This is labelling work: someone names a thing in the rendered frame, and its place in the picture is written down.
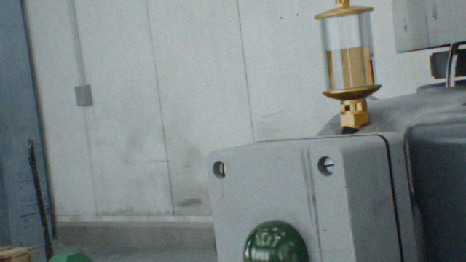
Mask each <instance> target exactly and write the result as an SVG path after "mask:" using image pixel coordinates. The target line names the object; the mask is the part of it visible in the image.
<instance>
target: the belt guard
mask: <svg viewBox="0 0 466 262"><path fill-rule="evenodd" d="M391 5H392V18H393V25H394V28H393V31H394V39H395V52H396V54H398V53H406V52H413V51H420V50H426V49H440V48H447V47H450V45H451V44H452V43H457V42H460V44H459V45H466V0H392V3H391Z"/></svg>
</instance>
